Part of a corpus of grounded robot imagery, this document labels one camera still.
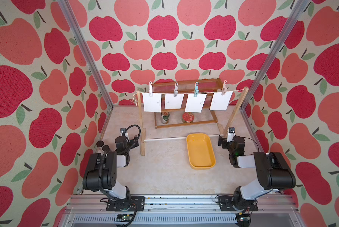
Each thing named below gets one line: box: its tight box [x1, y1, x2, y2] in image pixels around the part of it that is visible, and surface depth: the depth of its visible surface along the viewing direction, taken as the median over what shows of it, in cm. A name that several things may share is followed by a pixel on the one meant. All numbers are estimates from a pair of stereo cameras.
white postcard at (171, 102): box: [164, 93, 185, 110], surface depth 74 cm
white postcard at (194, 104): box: [184, 93, 208, 113], surface depth 74 cm
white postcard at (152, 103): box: [142, 92, 162, 114], surface depth 73 cm
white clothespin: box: [149, 81, 153, 97], surface depth 66 cm
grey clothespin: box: [173, 82, 179, 97], surface depth 67 cm
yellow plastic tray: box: [186, 132, 217, 171], surface depth 95 cm
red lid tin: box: [181, 112, 195, 124], surface depth 110 cm
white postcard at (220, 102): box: [209, 90, 234, 111], surface depth 73 cm
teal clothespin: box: [193, 81, 199, 98], surface depth 67 cm
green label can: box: [160, 111, 170, 125], surface depth 103 cm
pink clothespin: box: [221, 79, 229, 96], surface depth 68 cm
